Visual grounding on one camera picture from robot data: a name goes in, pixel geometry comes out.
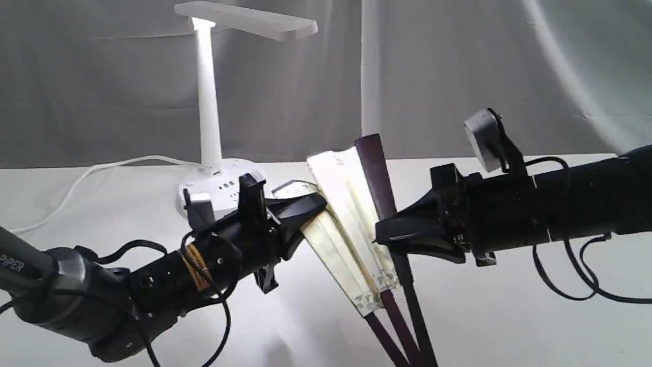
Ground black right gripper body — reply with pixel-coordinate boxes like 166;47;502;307
430;164;497;267

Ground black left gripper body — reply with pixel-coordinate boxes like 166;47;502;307
209;172;282;295

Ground paper folding fan dark ribs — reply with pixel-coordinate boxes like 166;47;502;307
273;134;439;367

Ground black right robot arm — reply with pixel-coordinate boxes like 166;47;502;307
375;146;651;267

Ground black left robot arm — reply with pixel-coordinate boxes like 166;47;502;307
2;173;328;365

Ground white desk lamp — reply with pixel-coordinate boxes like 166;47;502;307
174;1;318;218

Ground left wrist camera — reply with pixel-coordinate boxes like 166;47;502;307
182;188;215;233

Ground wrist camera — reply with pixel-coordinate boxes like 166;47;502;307
182;188;215;233
464;108;527;175

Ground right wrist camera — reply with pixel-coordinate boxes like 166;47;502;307
464;108;527;175

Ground white power cord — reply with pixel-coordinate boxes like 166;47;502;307
10;155;200;235

